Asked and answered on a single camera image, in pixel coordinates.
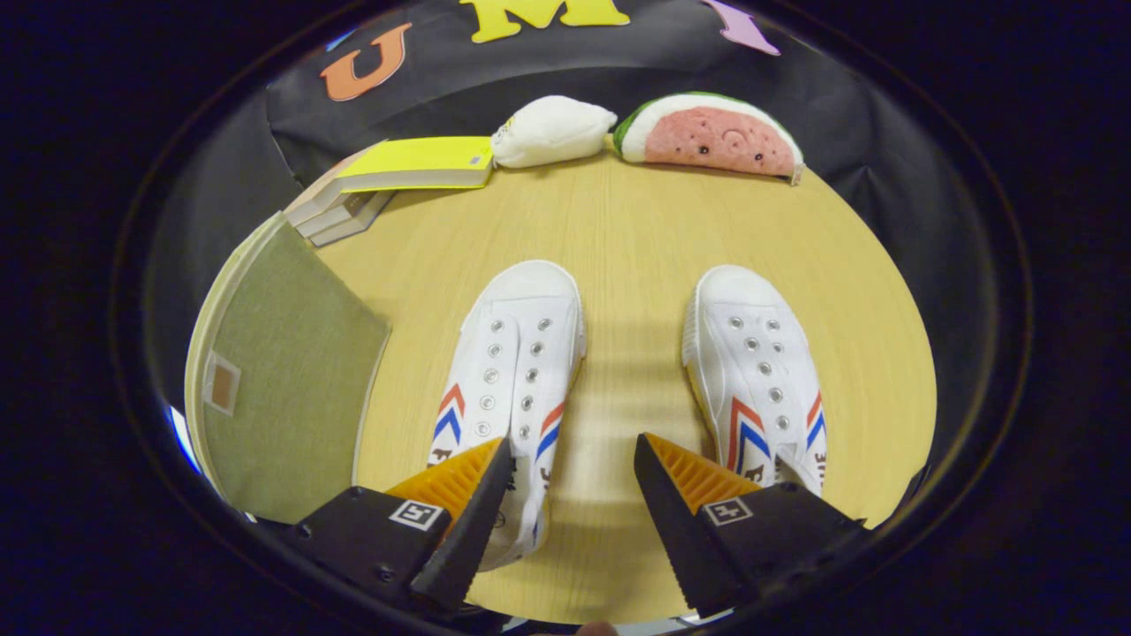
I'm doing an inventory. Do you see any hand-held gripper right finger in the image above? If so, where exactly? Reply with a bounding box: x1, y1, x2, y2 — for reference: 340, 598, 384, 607
633, 432, 871, 619

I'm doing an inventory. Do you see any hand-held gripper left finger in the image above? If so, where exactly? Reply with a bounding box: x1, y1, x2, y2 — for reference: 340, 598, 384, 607
283, 436, 515, 615

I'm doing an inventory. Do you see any green fabric storage box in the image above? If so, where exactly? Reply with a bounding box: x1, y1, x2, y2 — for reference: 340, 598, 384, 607
184, 210, 392, 525

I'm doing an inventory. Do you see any white canvas shoe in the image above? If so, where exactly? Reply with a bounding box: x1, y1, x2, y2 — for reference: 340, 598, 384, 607
680, 264, 830, 497
426, 259, 588, 572

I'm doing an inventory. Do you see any blue cover book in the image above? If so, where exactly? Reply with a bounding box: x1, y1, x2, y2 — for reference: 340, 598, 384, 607
309, 190, 396, 248

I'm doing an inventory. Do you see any white cover book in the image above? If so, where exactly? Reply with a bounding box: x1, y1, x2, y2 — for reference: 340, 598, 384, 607
296, 190, 381, 239

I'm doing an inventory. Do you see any beige cover book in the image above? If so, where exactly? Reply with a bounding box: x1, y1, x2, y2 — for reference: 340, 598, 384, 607
283, 141, 390, 226

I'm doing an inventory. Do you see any yellow cover book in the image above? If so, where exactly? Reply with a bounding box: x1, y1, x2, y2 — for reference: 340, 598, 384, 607
334, 135, 496, 193

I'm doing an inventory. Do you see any watermelon slice plush toy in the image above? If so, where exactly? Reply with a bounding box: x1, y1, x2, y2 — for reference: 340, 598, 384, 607
610, 91, 807, 186

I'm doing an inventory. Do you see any white plush toy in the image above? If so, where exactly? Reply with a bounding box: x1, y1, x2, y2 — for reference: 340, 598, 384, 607
490, 95, 619, 170

